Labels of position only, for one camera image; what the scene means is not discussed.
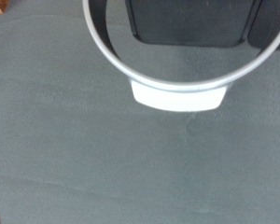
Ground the black Keurig coffee machine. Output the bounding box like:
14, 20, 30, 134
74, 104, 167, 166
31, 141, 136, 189
89, 0, 280, 60

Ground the silver-handled Keurig lid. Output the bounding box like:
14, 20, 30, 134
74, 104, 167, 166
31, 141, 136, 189
82, 0, 280, 113

